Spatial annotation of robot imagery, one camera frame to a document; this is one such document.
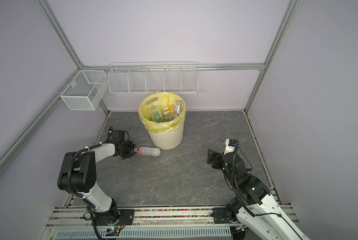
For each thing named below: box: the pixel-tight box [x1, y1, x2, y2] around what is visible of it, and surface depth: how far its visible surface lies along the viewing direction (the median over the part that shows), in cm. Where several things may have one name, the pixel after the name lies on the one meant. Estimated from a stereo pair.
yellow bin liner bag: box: [138, 92, 186, 134], surface depth 86 cm
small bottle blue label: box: [164, 113, 178, 122], surface depth 92 cm
